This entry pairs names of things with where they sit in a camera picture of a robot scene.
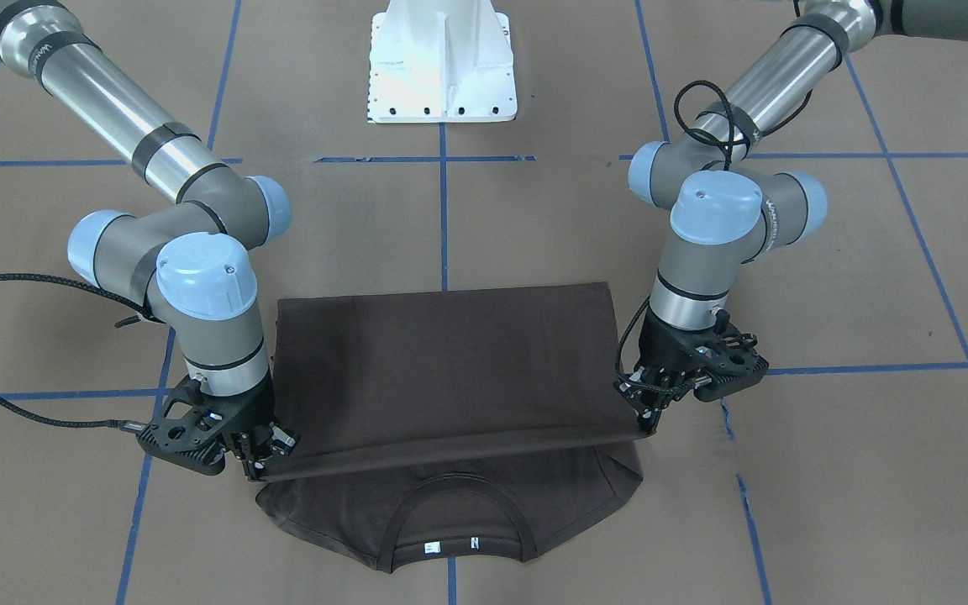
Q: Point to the dark brown t-shirt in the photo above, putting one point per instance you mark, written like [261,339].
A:
[480,422]

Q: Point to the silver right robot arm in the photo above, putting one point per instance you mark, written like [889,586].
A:
[186,266]

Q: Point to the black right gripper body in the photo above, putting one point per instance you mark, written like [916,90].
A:
[254,410]

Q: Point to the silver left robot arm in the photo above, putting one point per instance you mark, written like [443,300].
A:
[722,215]

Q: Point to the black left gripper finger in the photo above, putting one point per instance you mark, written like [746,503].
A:
[639,392]
[664,389]

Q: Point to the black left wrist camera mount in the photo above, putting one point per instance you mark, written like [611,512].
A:
[726,360]

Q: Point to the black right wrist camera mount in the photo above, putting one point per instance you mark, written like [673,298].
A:
[172,433]

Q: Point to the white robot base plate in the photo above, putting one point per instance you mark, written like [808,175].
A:
[441,62]

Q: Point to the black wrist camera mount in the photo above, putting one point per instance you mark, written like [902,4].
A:
[172,433]
[726,360]

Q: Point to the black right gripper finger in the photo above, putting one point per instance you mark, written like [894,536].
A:
[278,442]
[252,451]

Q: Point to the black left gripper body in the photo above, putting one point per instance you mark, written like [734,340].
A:
[656,346]

